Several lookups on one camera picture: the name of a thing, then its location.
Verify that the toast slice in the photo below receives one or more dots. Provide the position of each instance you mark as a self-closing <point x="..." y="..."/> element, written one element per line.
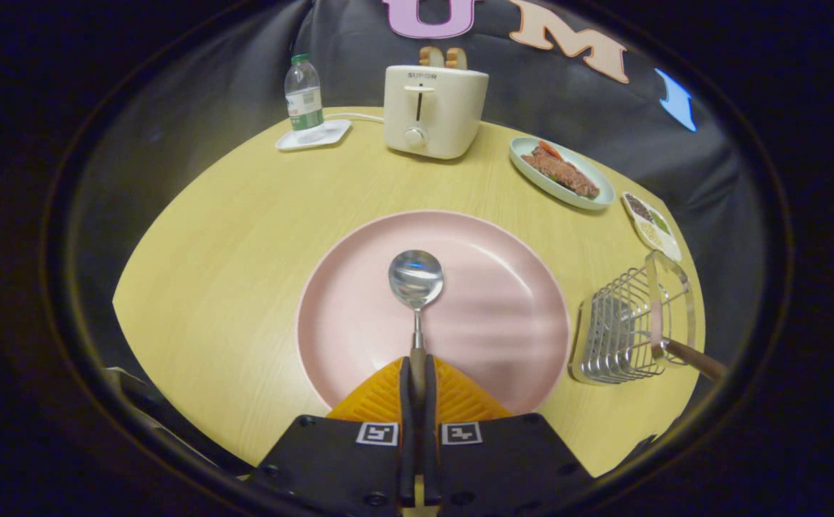
<point x="457" y="59"/>
<point x="431" y="57"/>

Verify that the cream white toaster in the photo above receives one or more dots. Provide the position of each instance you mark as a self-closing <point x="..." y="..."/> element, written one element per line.
<point x="453" y="108"/>

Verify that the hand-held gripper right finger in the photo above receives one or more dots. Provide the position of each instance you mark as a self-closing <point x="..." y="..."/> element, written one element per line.
<point x="431" y="431"/>

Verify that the sliced meat food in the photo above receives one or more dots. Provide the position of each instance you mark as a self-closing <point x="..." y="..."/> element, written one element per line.
<point x="560" y="174"/>

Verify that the small white seasoning dish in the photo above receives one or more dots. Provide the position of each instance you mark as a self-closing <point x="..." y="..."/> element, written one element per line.
<point x="650" y="230"/>

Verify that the large pink plate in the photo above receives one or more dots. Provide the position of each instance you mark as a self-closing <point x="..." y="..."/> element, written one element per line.
<point x="496" y="301"/>

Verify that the clear plastic water bottle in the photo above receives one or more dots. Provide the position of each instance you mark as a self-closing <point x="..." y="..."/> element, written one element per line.
<point x="304" y="100"/>

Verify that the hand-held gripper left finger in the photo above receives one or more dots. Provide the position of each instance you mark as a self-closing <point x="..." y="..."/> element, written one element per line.
<point x="408" y="431"/>

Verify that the pale teal oval plate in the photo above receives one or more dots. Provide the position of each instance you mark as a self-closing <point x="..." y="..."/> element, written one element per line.
<point x="560" y="195"/>

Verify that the white square coaster tray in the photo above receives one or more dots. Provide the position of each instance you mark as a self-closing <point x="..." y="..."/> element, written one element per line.
<point x="334" y="133"/>

